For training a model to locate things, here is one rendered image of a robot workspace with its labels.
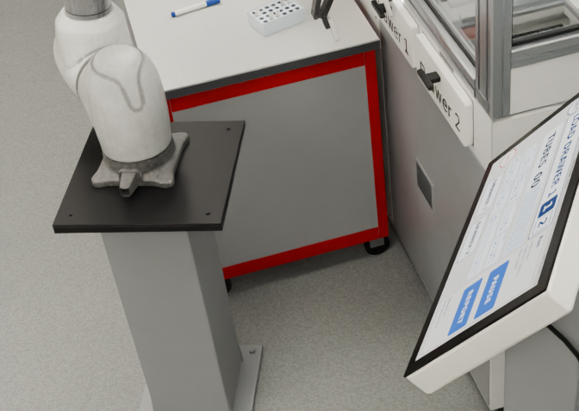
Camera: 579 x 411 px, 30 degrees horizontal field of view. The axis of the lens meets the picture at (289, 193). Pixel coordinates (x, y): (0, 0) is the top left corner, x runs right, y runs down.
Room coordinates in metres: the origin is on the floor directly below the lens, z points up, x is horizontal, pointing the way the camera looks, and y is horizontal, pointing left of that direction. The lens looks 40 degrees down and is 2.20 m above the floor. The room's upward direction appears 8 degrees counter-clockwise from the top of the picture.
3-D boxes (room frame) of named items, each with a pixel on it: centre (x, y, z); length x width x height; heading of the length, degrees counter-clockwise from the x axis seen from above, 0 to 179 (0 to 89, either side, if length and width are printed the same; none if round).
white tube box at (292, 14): (2.43, -0.03, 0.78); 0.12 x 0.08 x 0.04; 116
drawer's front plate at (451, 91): (1.88, -0.36, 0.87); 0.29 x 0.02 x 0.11; 9
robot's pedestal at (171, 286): (1.90, 0.31, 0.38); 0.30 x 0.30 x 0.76; 79
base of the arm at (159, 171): (1.88, 0.31, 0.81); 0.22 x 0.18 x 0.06; 167
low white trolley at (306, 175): (2.54, 0.06, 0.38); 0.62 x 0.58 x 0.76; 9
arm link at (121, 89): (1.91, 0.31, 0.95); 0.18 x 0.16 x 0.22; 22
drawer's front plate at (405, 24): (2.19, -0.30, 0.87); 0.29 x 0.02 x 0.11; 9
